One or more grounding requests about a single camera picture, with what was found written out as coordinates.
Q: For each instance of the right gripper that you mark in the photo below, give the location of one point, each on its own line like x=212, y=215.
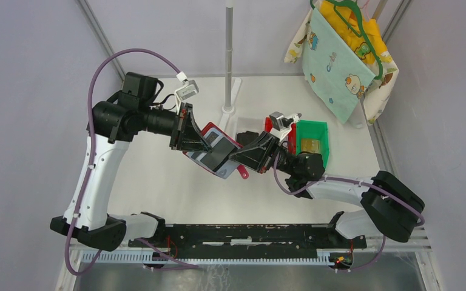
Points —
x=256, y=154

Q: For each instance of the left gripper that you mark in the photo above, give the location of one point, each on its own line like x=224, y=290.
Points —
x=193, y=140

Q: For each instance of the red leather card holder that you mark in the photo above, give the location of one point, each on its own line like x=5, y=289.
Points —
x=213, y=134

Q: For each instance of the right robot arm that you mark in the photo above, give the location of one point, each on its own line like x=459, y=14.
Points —
x=387, y=206

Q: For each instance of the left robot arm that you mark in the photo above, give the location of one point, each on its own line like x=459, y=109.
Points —
x=112, y=127

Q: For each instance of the black VIP cards stack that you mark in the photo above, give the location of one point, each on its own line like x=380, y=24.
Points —
x=247, y=137

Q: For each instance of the gold cards stack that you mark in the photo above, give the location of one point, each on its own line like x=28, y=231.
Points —
x=310, y=145

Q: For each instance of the white plastic bin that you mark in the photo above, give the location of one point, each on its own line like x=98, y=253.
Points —
x=244, y=124

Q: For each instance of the red plastic bin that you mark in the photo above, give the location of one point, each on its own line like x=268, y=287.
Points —
x=288, y=135

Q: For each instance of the metal pole stand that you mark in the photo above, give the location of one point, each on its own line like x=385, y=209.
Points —
x=232, y=85

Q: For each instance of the green plastic bin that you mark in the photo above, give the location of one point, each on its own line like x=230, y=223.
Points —
x=312, y=137

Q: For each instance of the mint cartoon cloth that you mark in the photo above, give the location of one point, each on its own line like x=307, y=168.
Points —
x=336, y=75

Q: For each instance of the white cartoon cloth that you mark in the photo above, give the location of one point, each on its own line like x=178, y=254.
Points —
x=363, y=37

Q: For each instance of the yellow garment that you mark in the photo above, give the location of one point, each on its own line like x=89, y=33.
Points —
x=353, y=30

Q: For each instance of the green clothes hanger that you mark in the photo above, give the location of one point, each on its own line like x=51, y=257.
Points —
x=357, y=24

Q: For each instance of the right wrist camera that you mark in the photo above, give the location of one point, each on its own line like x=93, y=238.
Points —
x=281, y=122

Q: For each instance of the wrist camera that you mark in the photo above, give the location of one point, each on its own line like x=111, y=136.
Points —
x=188, y=89
x=281, y=122

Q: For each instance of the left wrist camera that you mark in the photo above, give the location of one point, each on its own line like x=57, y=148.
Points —
x=188, y=89

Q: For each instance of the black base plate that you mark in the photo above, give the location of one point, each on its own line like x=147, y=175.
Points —
x=251, y=241

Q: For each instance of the white cable comb rail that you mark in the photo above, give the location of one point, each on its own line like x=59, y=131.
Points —
x=148, y=257

